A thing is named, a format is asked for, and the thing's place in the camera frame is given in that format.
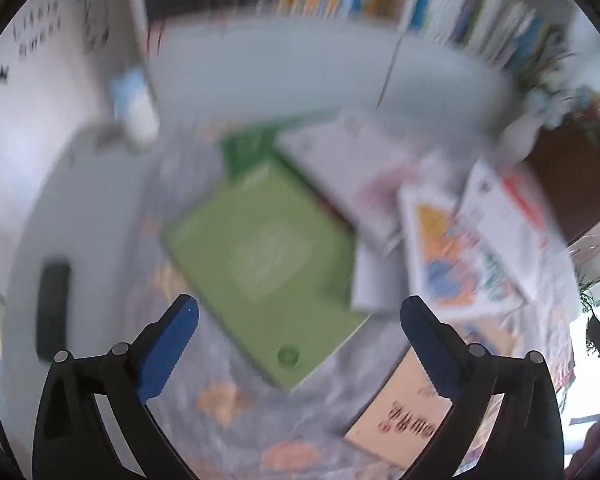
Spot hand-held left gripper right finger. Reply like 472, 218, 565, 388
400, 296, 566, 480

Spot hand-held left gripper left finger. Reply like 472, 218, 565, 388
32, 295, 201, 480

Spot white storybook with robed figure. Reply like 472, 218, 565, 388
344, 350, 481, 467

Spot colourful cartoon book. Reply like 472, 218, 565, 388
399, 190, 527, 322

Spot light green book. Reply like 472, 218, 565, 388
162, 157, 371, 391

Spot white book with red stripe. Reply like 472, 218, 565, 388
467, 159, 567, 263

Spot white book with pink print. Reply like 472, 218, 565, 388
277, 110, 431, 251

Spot dark green book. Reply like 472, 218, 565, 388
220, 117, 321, 181

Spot row of white and blue books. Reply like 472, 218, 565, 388
405, 0, 561, 68

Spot black phone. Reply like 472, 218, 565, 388
37, 260, 72, 361

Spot grey floral tablecloth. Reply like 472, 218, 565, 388
125, 110, 581, 480

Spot potted green plant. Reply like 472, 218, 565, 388
577, 277, 600, 313

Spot brown wooden cabinet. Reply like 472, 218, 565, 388
522, 125, 600, 246

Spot white ceramic vase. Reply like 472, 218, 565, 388
500, 115, 537, 162

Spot white bottle with blue cap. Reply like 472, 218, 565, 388
110, 67, 161, 148

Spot white bookshelf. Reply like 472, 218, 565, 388
125, 0, 581, 136

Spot black wall stickers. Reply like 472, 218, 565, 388
0, 0, 111, 86

